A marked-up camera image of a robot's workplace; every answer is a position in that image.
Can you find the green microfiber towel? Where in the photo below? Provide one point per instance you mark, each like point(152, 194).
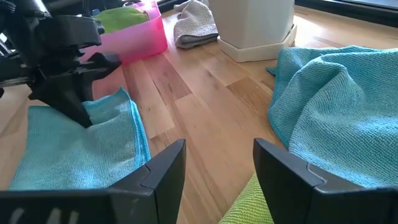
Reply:
point(121, 18)
point(248, 205)

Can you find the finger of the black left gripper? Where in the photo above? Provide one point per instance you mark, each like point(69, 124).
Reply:
point(68, 90)
point(71, 32)

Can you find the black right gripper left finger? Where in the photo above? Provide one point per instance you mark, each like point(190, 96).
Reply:
point(130, 202)

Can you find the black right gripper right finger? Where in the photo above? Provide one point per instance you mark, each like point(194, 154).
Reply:
point(311, 202)

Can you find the pink plastic bin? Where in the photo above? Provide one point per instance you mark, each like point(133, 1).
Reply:
point(136, 40)

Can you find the teal microfiber towel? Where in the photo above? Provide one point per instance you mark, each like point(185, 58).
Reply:
point(77, 155)

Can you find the grey microfiber towel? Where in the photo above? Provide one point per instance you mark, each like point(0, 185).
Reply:
point(194, 25)

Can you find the light blue microfiber towel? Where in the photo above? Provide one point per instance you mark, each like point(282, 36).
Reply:
point(335, 109)

